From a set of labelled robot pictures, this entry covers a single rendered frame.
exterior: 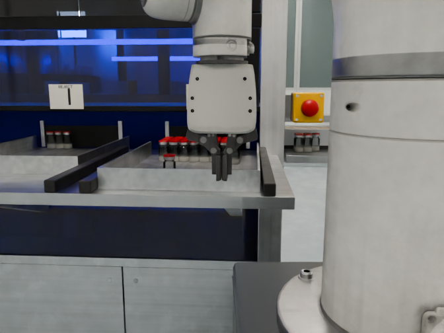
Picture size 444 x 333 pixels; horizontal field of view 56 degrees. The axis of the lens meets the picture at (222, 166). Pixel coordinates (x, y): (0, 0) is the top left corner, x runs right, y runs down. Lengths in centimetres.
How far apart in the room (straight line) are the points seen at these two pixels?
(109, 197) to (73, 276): 57
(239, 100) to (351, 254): 35
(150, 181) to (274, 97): 45
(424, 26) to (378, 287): 16
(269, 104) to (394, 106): 76
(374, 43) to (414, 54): 2
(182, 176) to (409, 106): 45
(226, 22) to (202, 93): 10
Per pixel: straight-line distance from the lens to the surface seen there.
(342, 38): 29
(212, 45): 58
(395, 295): 29
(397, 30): 27
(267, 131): 101
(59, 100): 111
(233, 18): 59
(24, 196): 72
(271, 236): 108
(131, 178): 68
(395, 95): 27
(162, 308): 118
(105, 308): 123
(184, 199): 64
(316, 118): 102
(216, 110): 60
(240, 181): 65
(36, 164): 86
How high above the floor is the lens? 104
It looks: 11 degrees down
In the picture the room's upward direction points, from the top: straight up
